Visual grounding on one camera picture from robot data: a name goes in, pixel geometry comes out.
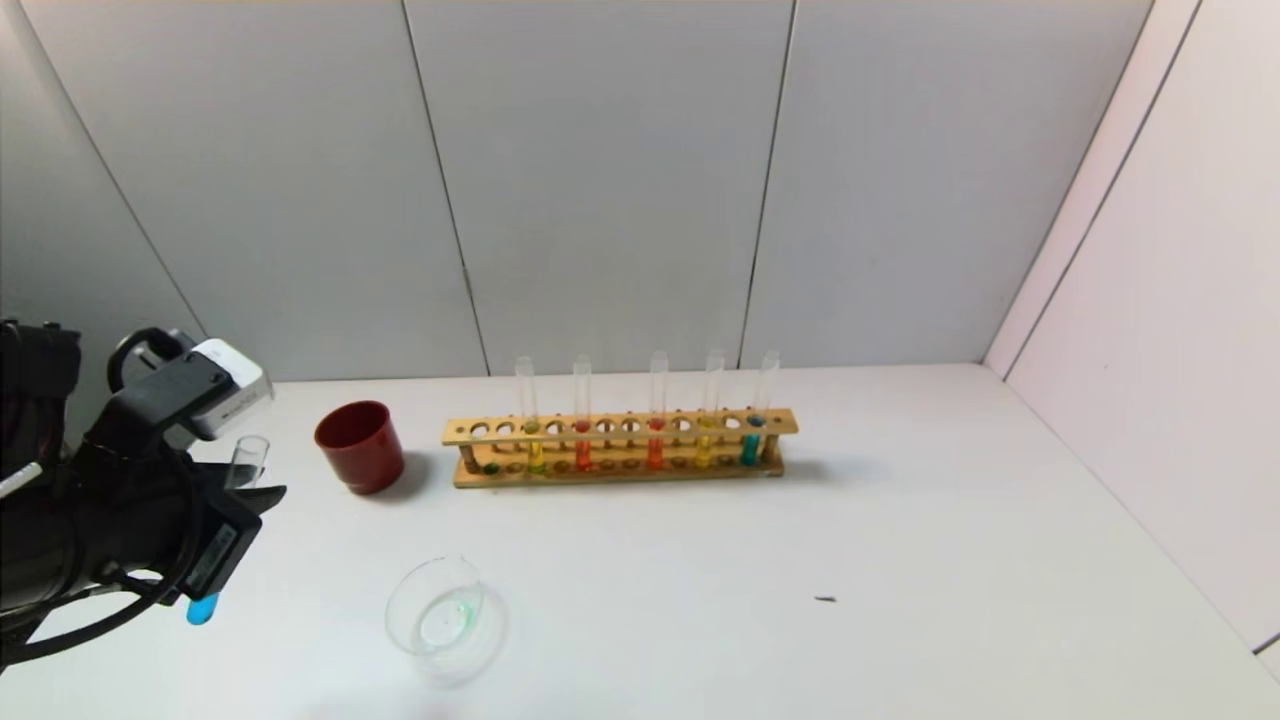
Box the yellow pigment test tube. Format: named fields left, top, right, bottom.
left=696, top=349, right=724, bottom=469
left=515, top=357, right=547, bottom=475

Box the blue pigment test tube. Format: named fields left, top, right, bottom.
left=740, top=350, right=780, bottom=467
left=186, top=435, right=271, bottom=627

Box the red pigment test tube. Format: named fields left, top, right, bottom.
left=646, top=351, right=669, bottom=471
left=572, top=354, right=594, bottom=473

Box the wooden test tube rack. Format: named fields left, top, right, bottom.
left=442, top=407, right=799, bottom=489

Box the clear glass beaker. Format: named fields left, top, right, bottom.
left=385, top=556, right=509, bottom=689

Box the dark red plastic cup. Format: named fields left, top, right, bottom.
left=314, top=400, right=406, bottom=496

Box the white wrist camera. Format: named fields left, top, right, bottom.
left=120, top=338, right=274, bottom=446

